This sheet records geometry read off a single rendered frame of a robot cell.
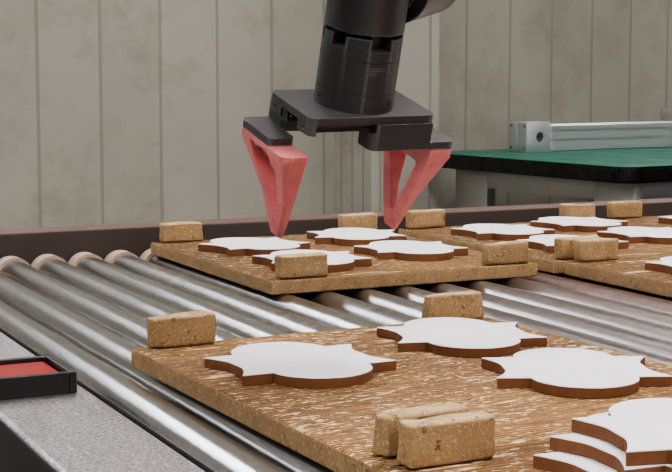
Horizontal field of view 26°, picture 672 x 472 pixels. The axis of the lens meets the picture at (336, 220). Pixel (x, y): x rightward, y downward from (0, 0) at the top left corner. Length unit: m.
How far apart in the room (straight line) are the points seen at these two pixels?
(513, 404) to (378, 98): 0.23
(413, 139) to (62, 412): 0.33
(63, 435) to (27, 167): 3.79
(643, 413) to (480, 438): 0.10
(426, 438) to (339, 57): 0.30
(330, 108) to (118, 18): 3.91
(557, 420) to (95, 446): 0.31
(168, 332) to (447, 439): 0.42
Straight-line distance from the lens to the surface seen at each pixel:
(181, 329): 1.22
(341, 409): 1.00
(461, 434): 0.86
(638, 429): 0.82
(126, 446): 0.99
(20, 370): 1.18
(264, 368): 1.09
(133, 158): 4.95
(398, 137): 1.03
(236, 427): 1.05
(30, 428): 1.05
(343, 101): 1.02
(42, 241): 2.01
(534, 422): 0.97
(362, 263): 1.72
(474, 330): 1.25
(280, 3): 5.22
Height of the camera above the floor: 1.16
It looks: 6 degrees down
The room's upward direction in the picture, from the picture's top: straight up
